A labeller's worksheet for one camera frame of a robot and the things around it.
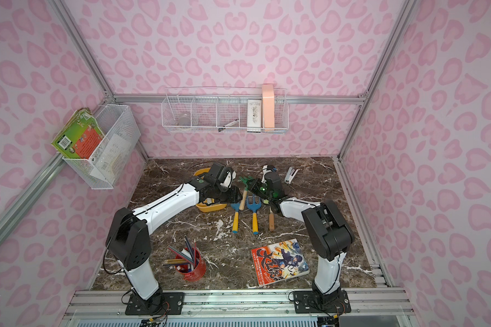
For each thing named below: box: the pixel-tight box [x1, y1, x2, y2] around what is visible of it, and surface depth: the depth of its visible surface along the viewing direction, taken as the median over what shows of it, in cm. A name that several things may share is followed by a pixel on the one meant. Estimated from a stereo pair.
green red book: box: [51, 107, 106, 160], surface depth 73 cm
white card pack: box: [246, 99, 262, 133], surface depth 94 cm
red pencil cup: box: [175, 247, 206, 283], surface depth 77 cm
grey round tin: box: [177, 113, 191, 127], surface depth 98 cm
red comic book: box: [250, 238, 310, 287], surface depth 83 cm
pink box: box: [261, 84, 275, 131], surface depth 85 cm
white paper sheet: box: [90, 133, 132, 183], surface depth 86 cm
